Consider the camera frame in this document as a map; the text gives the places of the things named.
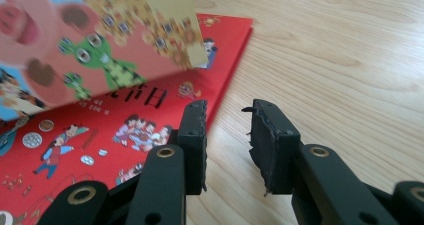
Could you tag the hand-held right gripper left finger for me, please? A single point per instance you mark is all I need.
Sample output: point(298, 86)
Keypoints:
point(195, 145)

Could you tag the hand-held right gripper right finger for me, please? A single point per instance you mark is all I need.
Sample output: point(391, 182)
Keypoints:
point(273, 151)

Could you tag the colourful monster picture book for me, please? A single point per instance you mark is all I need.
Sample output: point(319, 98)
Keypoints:
point(100, 35)

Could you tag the red picture book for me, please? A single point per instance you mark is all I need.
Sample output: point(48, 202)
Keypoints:
point(106, 125)

